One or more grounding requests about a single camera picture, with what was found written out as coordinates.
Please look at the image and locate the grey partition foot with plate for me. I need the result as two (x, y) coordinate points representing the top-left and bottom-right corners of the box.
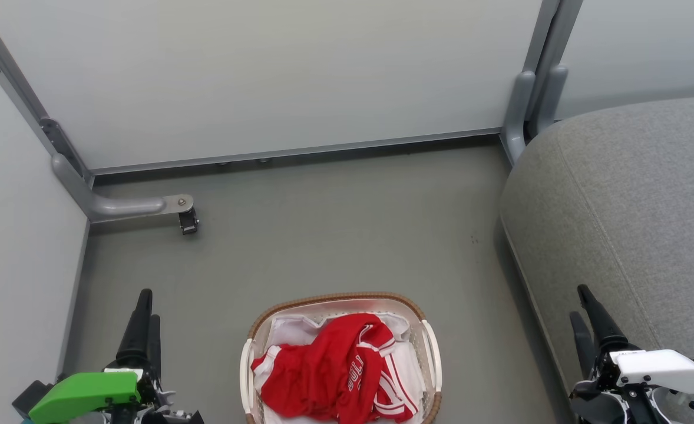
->
(51, 152), (196, 225)

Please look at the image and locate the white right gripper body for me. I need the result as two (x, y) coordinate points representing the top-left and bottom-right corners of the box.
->
(569, 347), (694, 424)

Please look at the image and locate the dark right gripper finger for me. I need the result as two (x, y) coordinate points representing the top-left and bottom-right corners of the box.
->
(577, 284), (629, 353)
(569, 310), (597, 378)

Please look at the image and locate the grey partition corner post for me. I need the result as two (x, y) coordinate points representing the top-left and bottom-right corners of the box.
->
(523, 0), (584, 78)
(0, 0), (95, 190)

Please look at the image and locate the grey curved partition foot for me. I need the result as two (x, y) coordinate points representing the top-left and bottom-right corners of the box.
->
(502, 70), (537, 164)
(528, 64), (569, 140)

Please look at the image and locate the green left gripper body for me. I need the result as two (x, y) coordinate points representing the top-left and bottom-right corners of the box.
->
(12, 370), (204, 424)

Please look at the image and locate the grey partition bottom rail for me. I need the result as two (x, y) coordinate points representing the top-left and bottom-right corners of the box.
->
(90, 128), (502, 176)

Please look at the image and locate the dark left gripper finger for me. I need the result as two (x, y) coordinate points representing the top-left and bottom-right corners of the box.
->
(148, 314), (163, 378)
(115, 288), (153, 372)

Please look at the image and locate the grey fabric sofa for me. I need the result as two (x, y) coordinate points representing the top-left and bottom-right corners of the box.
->
(498, 94), (694, 424)

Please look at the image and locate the red sports jersey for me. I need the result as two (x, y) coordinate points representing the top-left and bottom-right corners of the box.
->
(251, 313), (418, 424)

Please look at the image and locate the white laundry basket brown rim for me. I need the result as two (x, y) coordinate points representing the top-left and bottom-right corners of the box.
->
(239, 292), (443, 424)

